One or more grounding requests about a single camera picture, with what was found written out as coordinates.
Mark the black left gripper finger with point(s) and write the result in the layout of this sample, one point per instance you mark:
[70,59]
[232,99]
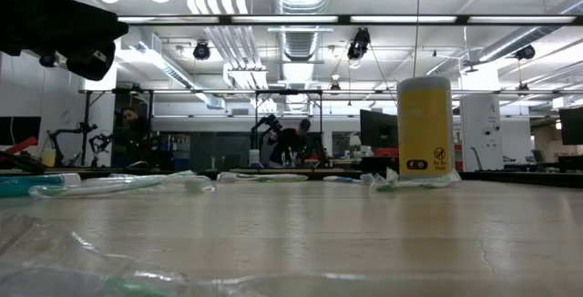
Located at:
[86,17]
[91,33]

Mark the green toothbrush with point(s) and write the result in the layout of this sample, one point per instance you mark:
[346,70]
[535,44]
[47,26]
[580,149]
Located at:
[114,187]
[259,177]
[132,179]
[391,176]
[428,184]
[136,288]

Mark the black ceiling spotlight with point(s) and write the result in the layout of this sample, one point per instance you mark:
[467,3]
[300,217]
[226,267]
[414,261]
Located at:
[360,42]
[201,51]
[48,61]
[526,52]

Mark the person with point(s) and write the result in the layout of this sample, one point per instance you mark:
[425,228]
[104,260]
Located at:
[132,137]
[291,144]

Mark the yellow cup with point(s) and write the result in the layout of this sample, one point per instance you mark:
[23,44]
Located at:
[48,158]

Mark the red object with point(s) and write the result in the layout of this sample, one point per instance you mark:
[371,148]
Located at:
[25,144]

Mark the teal mouthwash bottle white cap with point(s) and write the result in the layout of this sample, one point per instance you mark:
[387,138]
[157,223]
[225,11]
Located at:
[27,185]

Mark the white tub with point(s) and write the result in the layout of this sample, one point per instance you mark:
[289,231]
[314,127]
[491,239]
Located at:
[254,158]

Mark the black monitor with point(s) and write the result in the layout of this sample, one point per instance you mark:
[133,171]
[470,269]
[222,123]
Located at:
[378,128]
[571,126]

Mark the yellow wipes canister white lid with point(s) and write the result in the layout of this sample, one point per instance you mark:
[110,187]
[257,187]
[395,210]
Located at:
[423,128]

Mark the black wall screen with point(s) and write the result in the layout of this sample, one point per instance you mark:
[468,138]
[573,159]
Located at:
[18,128]

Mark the black background station frame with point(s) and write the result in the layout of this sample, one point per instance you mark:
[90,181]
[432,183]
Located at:
[287,92]

